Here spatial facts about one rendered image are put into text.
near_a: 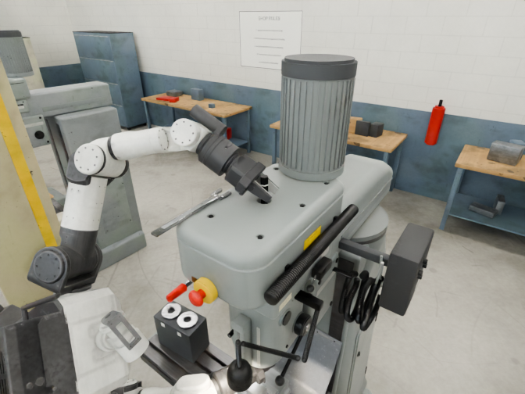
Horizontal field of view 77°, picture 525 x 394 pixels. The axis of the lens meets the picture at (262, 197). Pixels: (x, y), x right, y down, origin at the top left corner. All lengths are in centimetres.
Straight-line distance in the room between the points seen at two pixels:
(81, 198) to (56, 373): 40
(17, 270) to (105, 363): 165
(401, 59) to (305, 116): 413
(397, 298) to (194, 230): 64
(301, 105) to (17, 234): 199
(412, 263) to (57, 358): 91
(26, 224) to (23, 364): 162
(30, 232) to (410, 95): 443
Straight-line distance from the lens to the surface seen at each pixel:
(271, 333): 101
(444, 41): 487
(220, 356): 173
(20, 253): 254
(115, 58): 794
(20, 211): 243
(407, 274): 102
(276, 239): 71
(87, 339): 98
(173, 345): 174
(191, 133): 81
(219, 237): 72
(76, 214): 97
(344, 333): 156
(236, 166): 80
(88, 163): 92
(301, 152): 92
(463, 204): 484
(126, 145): 91
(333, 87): 87
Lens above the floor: 231
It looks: 29 degrees down
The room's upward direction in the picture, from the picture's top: straight up
